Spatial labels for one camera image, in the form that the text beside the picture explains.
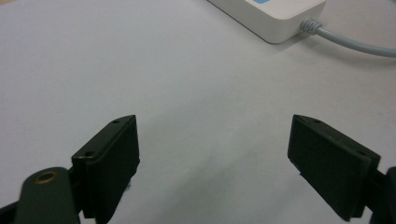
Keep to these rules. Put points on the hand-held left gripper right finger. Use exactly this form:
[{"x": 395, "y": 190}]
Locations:
[{"x": 327, "y": 174}]

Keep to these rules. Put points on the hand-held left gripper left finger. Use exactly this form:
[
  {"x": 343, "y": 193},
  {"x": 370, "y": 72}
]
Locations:
[{"x": 107, "y": 168}]

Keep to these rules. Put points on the white power strip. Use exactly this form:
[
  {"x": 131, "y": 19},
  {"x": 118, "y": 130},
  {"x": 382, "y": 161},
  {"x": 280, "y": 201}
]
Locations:
[{"x": 274, "y": 17}]

